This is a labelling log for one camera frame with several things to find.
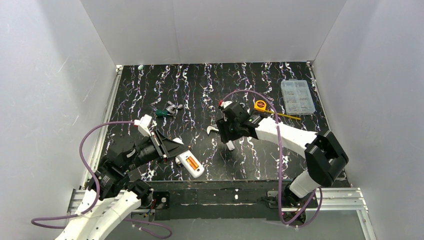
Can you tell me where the white remote battery cover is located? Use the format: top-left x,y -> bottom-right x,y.
225,140 -> 235,151

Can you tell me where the orange battery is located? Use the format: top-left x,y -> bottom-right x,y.
186,156 -> 199,171

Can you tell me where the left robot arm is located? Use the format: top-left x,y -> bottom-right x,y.
57,130 -> 191,240

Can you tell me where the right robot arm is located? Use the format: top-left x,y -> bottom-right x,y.
216,101 -> 349,202

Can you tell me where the white plastic valve fitting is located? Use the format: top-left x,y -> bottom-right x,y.
173,138 -> 191,167

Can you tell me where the yellow tape measure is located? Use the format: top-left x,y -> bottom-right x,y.
253,100 -> 267,113

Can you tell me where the clear plastic screw box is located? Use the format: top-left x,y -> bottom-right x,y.
280,79 -> 316,116

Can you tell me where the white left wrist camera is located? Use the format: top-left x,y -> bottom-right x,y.
134,114 -> 152,137

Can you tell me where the red handled ratchet wrench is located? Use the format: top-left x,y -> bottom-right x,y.
206,124 -> 219,135

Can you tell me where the green handled screwdriver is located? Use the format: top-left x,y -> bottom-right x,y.
155,109 -> 169,118

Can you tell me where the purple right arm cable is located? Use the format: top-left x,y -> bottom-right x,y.
221,89 -> 324,228

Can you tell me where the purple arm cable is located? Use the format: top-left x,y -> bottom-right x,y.
31,121 -> 173,239
221,89 -> 324,228

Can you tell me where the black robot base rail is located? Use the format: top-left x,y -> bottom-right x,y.
71,178 -> 369,222

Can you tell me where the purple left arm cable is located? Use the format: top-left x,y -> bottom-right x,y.
31,121 -> 173,239

